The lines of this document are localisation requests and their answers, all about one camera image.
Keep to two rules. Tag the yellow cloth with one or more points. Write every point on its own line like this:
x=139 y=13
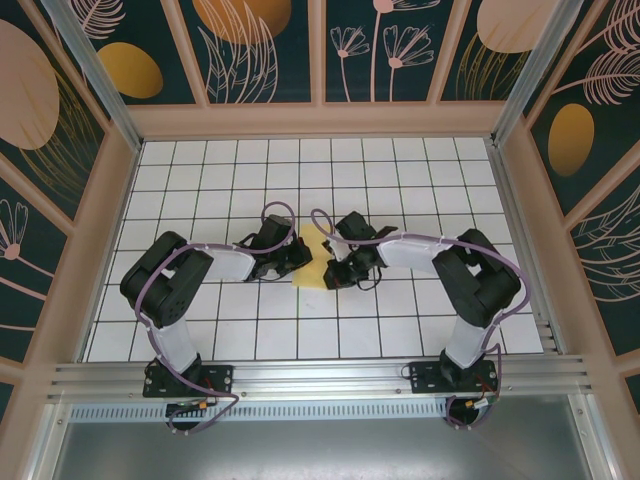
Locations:
x=309 y=279

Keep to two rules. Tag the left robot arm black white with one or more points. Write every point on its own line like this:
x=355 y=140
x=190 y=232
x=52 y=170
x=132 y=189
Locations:
x=165 y=285

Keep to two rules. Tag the black base plate left arm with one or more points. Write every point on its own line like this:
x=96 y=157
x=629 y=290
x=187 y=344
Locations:
x=220 y=380

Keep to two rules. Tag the black base plate right arm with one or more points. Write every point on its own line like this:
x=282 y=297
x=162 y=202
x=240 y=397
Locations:
x=425 y=377

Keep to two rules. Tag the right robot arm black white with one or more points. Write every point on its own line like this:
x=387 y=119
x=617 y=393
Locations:
x=480 y=280

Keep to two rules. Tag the grey sheet metal shelf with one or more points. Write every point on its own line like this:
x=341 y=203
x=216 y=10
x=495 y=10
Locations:
x=320 y=450

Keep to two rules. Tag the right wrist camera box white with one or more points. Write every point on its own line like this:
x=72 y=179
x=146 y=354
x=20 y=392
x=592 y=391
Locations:
x=336 y=250

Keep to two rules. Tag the aluminium mounting rail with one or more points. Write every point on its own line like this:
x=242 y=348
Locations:
x=320 y=372

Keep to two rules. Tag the aluminium side rail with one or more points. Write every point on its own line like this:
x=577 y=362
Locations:
x=510 y=200

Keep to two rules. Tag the aluminium frame post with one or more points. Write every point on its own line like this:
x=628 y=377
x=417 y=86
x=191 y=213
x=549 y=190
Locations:
x=533 y=75
x=101 y=85

